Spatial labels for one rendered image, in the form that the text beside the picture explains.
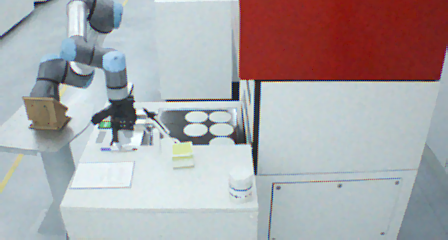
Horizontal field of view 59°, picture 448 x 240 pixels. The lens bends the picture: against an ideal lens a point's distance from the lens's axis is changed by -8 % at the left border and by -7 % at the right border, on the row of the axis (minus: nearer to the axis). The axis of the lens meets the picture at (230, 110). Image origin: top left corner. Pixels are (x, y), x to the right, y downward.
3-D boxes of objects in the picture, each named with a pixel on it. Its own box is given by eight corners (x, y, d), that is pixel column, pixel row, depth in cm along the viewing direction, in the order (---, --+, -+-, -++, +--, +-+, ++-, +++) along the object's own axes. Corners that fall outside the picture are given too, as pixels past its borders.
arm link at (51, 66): (34, 81, 197) (40, 55, 200) (60, 87, 204) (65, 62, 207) (37, 75, 187) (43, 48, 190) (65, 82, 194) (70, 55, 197)
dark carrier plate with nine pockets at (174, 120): (235, 110, 195) (235, 109, 195) (238, 153, 165) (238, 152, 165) (159, 111, 194) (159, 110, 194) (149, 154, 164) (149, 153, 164)
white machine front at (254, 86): (244, 84, 237) (245, 13, 217) (256, 175, 166) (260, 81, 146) (238, 84, 237) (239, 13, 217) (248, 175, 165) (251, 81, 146)
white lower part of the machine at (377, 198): (342, 194, 279) (362, 83, 239) (378, 293, 207) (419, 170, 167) (237, 198, 277) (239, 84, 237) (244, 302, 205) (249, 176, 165)
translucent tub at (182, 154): (192, 157, 151) (191, 141, 148) (195, 170, 145) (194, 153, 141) (171, 159, 150) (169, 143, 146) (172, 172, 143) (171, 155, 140)
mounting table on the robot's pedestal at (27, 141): (-9, 166, 188) (-17, 143, 182) (34, 120, 227) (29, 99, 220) (71, 177, 184) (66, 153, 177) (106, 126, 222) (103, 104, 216)
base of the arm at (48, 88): (23, 95, 185) (27, 75, 188) (36, 104, 200) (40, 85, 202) (52, 98, 185) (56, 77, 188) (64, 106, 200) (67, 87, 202)
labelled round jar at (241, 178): (250, 188, 136) (251, 164, 131) (252, 203, 130) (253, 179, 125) (228, 189, 136) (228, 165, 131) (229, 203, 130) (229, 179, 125)
